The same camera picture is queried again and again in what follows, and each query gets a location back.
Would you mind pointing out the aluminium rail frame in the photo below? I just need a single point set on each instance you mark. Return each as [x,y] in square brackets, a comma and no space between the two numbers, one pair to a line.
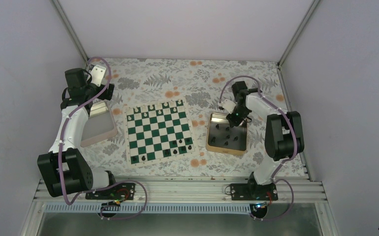
[185,206]

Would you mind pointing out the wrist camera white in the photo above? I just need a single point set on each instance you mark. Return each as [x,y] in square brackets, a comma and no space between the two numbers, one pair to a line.
[97,74]
[227,105]

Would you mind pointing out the gold metal tray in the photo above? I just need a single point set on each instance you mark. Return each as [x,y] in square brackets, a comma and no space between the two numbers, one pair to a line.
[222,138]

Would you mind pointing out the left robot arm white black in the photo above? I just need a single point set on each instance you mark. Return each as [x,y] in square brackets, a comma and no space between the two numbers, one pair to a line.
[63,168]

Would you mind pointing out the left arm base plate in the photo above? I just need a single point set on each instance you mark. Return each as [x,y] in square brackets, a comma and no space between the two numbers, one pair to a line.
[109,191]

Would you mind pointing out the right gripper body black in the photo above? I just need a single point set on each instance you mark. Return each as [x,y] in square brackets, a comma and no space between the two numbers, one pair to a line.
[242,113]

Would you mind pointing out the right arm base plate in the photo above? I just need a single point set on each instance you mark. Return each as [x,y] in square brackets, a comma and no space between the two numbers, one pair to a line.
[246,192]

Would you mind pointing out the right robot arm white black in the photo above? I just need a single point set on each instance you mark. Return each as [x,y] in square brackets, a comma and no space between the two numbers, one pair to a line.
[283,133]

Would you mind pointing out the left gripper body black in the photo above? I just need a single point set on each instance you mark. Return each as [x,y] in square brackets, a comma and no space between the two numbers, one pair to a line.
[108,96]

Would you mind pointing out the green white chess board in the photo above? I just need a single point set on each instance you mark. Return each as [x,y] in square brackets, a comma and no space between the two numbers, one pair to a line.
[152,136]

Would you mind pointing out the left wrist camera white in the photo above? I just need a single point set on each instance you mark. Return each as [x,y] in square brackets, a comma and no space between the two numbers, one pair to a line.
[97,74]

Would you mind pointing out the aluminium corner post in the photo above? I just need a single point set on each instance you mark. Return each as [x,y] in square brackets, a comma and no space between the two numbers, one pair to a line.
[70,30]
[309,13]

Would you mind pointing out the aluminium corner post right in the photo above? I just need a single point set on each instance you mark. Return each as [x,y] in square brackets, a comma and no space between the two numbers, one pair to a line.
[309,13]

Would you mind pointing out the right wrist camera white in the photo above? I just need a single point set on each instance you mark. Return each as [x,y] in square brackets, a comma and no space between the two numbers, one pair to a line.
[227,105]

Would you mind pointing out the aluminium corner post left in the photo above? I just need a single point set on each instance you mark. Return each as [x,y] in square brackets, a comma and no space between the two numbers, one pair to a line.
[70,30]

